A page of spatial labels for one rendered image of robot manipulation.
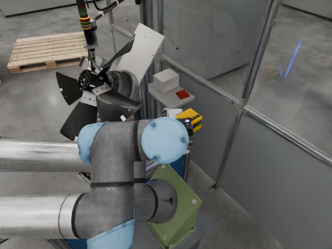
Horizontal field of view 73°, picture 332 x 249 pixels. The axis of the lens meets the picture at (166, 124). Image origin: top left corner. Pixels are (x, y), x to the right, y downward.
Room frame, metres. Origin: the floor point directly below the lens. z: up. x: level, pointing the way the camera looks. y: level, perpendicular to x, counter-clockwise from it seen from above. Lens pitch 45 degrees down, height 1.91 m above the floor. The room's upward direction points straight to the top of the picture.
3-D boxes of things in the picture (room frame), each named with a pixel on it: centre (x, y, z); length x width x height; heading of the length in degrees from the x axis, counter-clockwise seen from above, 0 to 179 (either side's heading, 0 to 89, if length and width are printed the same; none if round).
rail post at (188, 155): (0.92, -0.14, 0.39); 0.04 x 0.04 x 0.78; 38
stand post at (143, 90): (1.31, 0.17, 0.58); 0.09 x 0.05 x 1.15; 38
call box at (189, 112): (0.90, -0.11, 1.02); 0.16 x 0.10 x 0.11; 128
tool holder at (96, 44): (1.01, 0.34, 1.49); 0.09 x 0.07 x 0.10; 163
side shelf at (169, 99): (1.43, -0.01, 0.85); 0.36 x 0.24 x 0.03; 38
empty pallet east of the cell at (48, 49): (3.69, 1.98, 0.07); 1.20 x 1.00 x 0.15; 107
